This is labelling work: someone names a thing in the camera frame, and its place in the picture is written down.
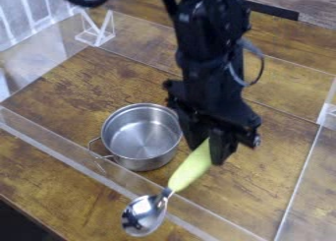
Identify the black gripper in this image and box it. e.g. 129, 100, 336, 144
162, 64, 261, 165

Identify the green handled metal spoon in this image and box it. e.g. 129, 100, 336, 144
121, 139, 210, 237

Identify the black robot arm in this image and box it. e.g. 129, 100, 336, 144
161, 0, 262, 165

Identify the stainless steel pot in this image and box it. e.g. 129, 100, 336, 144
88, 103, 182, 171

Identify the clear acrylic front barrier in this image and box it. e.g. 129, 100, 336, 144
0, 106, 266, 241

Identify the clear acrylic right barrier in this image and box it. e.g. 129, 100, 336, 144
274, 79, 336, 241

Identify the black strip on table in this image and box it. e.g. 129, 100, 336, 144
245, 0, 298, 21

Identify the clear acrylic triangle bracket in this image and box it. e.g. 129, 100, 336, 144
74, 10, 116, 47

